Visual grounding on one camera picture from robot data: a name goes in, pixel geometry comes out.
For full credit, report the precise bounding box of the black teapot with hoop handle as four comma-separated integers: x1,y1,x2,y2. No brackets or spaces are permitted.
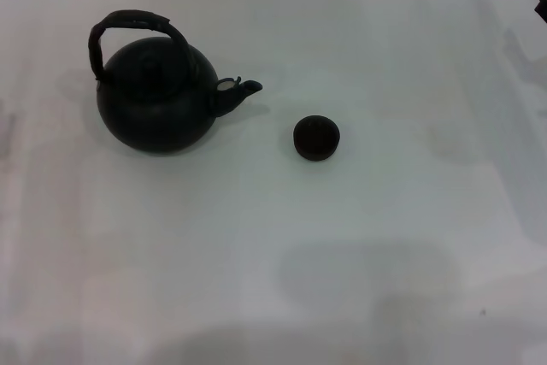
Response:
88,9,264,156

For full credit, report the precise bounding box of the small dark teacup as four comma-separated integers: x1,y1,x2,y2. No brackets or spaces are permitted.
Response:
292,114,342,162

